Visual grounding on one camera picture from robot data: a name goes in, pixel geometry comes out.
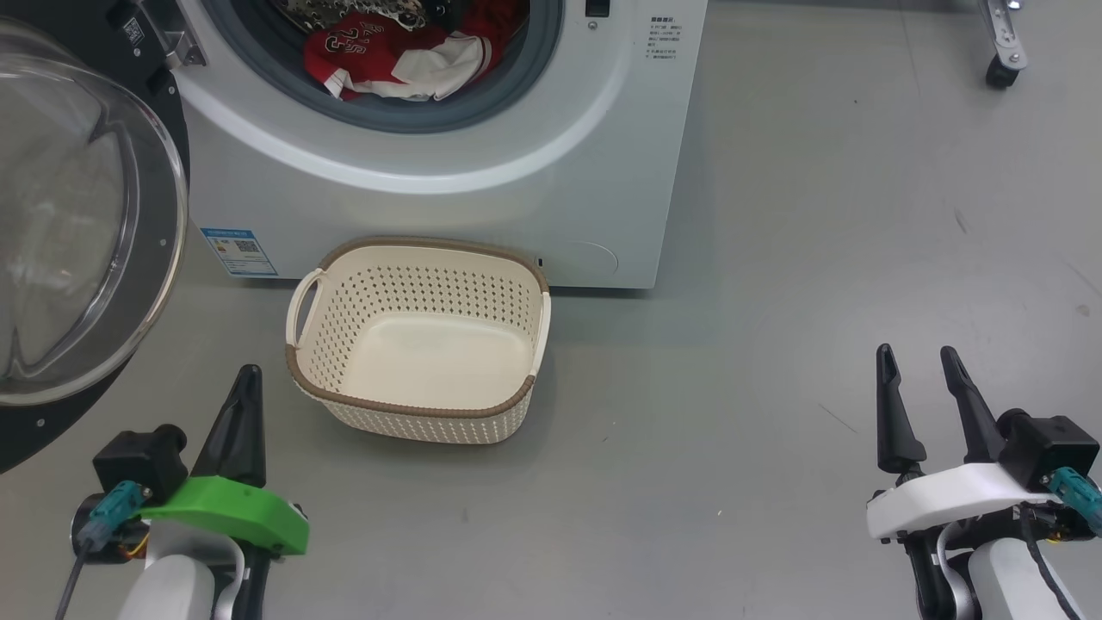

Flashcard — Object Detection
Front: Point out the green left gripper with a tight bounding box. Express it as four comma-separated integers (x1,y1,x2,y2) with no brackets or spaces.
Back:
138,364,310,557

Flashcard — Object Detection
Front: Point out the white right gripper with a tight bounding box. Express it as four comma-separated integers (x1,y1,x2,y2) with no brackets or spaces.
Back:
866,344,1065,543

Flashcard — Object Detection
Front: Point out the black glass washing machine door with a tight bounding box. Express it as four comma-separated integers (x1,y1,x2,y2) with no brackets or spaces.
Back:
0,0,192,476

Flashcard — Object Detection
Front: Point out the red white jersey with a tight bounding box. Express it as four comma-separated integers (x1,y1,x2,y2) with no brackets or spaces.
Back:
303,0,520,102

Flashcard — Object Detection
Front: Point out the cream perforated laundry basket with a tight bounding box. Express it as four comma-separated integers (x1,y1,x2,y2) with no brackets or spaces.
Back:
285,236,552,446

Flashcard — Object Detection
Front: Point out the grey rubber door seal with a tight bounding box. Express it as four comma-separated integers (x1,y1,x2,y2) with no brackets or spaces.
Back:
226,0,566,135

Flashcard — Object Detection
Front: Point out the white washing machine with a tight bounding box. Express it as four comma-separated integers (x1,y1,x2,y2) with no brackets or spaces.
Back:
168,0,709,290

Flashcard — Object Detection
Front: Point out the blue energy label sticker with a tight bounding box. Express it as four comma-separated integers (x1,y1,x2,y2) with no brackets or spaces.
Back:
201,227,279,278

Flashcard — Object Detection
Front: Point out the metal leg with caster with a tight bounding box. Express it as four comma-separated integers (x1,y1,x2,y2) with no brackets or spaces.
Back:
978,0,1030,90

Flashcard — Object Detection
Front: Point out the round white filter cover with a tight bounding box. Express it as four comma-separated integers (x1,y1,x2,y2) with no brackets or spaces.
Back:
551,241,620,278

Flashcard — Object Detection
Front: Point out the left cable with teal plug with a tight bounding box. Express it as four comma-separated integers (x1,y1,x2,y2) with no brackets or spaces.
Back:
53,480,145,620

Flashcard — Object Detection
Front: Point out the cable with teal plug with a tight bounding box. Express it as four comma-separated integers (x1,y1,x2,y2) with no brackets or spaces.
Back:
1047,467,1102,536
53,480,145,620

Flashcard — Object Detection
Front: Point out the right cable with teal plug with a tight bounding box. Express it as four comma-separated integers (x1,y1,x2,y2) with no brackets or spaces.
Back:
1047,467,1102,536

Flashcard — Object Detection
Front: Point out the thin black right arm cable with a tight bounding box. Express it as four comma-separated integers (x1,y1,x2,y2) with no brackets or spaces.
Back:
1018,506,1087,620

